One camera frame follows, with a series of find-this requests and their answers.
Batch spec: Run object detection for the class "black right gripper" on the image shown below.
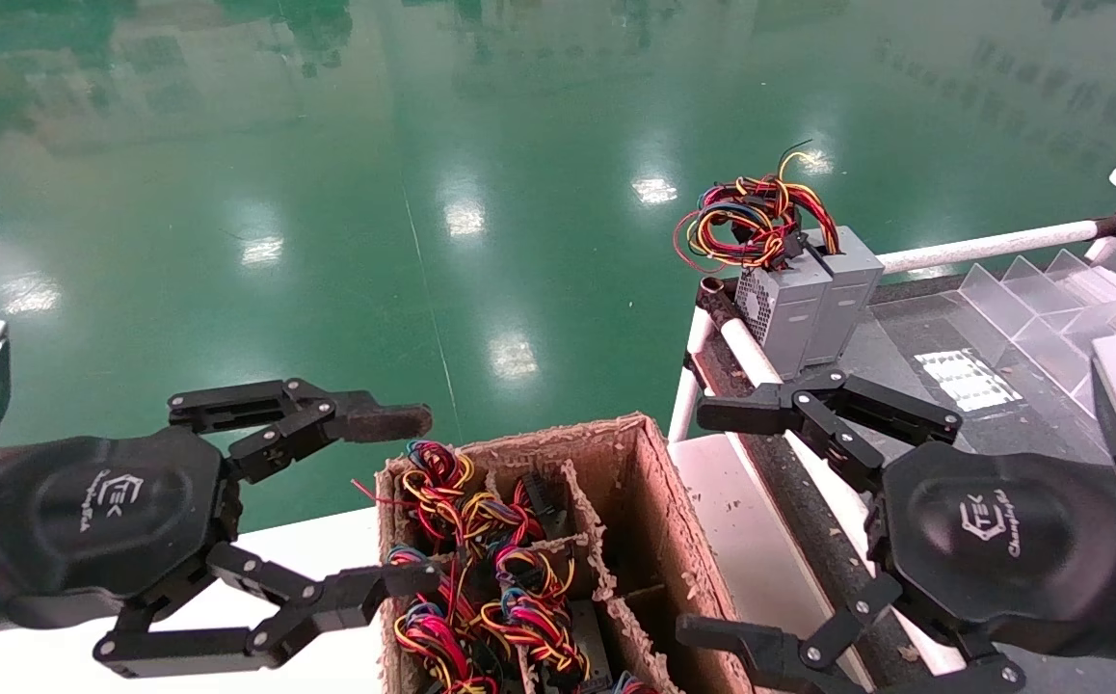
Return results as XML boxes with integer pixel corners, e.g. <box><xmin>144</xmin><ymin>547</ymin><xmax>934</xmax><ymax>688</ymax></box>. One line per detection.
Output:
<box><xmin>676</xmin><ymin>369</ymin><xmax>1116</xmax><ymax>694</ymax></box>

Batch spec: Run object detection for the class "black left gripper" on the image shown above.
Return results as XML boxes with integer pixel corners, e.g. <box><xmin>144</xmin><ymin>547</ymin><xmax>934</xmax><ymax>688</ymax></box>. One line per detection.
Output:
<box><xmin>0</xmin><ymin>378</ymin><xmax>444</xmax><ymax>680</ymax></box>

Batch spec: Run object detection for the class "black cart edge strip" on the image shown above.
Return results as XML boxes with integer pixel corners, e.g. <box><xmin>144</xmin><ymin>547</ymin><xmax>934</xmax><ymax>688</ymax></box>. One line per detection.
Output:
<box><xmin>691</xmin><ymin>323</ymin><xmax>906</xmax><ymax>666</ymax></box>

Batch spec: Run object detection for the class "brown cardboard divider box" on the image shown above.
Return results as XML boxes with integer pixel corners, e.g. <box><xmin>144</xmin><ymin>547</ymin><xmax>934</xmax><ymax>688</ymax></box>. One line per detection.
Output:
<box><xmin>373</xmin><ymin>413</ymin><xmax>754</xmax><ymax>694</ymax></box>

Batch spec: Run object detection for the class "grey power supply unit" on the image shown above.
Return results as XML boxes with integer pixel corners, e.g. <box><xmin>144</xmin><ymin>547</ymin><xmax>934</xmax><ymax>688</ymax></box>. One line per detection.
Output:
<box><xmin>674</xmin><ymin>173</ymin><xmax>835</xmax><ymax>380</ymax></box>

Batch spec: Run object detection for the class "dark grey cart mat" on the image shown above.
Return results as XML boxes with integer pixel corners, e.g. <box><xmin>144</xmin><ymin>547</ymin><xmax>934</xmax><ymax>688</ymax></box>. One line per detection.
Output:
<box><xmin>780</xmin><ymin>275</ymin><xmax>1116</xmax><ymax>483</ymax></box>

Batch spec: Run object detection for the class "clear acrylic divider tray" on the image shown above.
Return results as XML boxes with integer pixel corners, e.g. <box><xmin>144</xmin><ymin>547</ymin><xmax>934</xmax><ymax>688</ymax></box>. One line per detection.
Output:
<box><xmin>958</xmin><ymin>249</ymin><xmax>1116</xmax><ymax>417</ymax></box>

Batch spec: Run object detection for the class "white cart frame pipe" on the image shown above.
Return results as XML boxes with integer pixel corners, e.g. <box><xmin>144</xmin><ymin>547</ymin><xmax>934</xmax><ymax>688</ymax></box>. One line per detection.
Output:
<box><xmin>717</xmin><ymin>316</ymin><xmax>966</xmax><ymax>676</ymax></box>
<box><xmin>878</xmin><ymin>220</ymin><xmax>1101</xmax><ymax>277</ymax></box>
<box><xmin>667</xmin><ymin>308</ymin><xmax>715</xmax><ymax>444</ymax></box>

